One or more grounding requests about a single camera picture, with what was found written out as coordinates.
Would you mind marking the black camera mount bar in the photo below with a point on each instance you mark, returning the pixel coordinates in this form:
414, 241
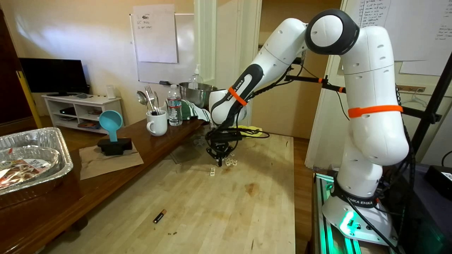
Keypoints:
333, 88

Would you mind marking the black marker pen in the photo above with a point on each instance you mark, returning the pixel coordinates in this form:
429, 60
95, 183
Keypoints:
158, 217

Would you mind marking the large steel mixing bowl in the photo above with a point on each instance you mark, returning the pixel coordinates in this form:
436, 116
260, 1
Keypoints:
198, 94

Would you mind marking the aluminium frame with green light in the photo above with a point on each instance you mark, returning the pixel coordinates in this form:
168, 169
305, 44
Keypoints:
325, 235

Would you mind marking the white television shelf unit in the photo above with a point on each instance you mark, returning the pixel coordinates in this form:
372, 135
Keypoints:
85, 101

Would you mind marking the black flat television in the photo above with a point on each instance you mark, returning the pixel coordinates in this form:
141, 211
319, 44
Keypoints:
54, 75

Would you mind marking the crushed clear plastic bottle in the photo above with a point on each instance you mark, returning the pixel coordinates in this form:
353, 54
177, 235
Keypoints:
198, 139

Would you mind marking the brown cardboard sheet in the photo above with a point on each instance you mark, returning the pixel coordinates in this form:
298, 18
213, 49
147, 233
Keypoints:
100, 164

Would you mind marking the small aluminium foil tray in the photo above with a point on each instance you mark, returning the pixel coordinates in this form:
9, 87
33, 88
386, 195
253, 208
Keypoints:
28, 167

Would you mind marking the grey robot mounting plate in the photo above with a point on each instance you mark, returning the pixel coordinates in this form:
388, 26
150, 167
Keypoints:
339, 214

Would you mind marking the large aluminium foil tray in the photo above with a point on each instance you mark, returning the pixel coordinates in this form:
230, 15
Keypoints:
57, 142

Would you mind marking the black block base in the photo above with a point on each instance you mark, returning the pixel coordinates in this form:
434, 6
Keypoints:
114, 147

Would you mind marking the black stand pole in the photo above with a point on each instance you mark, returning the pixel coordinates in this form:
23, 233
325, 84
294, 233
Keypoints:
431, 111

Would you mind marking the clear water bottle with label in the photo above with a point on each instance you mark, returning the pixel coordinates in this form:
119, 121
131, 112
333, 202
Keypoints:
174, 108

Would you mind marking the dark wooden door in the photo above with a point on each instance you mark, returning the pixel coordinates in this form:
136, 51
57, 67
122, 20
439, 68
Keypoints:
9, 85

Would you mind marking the small black device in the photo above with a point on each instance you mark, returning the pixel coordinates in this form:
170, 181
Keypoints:
439, 181

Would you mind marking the large black equipment box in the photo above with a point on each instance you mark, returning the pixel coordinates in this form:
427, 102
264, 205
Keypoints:
418, 217

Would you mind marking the white wall whiteboard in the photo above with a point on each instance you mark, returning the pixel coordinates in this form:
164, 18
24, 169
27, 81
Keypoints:
185, 47

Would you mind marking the dark wooden side table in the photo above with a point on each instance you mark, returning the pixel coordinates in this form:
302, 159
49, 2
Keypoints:
37, 212

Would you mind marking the white paper sheet on whiteboard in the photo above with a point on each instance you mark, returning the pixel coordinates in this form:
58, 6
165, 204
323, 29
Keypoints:
155, 33

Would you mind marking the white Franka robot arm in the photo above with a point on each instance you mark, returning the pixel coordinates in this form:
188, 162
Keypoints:
376, 142

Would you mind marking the metal kitchen utensil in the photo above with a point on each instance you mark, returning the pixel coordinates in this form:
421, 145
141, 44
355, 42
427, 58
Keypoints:
154, 99

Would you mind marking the white mug holding utensils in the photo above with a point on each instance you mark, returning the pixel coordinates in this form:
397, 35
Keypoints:
157, 125

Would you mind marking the green striped white towel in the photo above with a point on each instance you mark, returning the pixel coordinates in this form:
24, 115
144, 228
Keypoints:
198, 114

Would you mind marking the metal serving spoon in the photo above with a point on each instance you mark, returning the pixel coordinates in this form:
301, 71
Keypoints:
143, 98

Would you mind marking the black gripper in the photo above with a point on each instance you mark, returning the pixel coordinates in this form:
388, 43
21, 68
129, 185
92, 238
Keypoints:
219, 142

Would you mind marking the long yellow stick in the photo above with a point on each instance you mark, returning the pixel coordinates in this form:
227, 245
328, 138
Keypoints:
28, 99

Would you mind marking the large handwritten paper sheet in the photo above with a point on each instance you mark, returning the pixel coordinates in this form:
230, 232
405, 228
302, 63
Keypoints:
424, 37

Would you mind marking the white door frame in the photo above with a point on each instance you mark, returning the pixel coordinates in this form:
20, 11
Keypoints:
205, 37

